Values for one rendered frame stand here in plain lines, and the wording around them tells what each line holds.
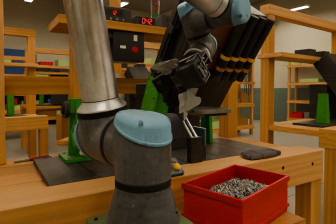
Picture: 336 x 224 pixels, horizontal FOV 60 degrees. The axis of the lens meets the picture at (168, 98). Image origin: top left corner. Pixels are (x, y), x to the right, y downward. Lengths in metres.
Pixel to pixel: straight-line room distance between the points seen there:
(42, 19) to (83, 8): 10.92
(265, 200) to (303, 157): 0.66
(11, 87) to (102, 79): 0.94
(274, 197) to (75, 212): 0.61
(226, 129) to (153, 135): 1.49
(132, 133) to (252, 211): 0.47
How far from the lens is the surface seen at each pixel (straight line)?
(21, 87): 1.55
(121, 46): 1.48
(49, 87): 1.57
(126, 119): 0.56
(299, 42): 11.18
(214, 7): 0.76
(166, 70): 0.73
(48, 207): 0.92
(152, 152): 0.56
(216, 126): 7.13
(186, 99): 0.76
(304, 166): 1.60
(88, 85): 0.66
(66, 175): 1.14
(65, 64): 10.87
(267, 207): 0.98
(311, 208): 1.72
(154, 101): 1.24
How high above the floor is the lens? 1.21
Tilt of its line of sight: 2 degrees down
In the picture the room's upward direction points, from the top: straight up
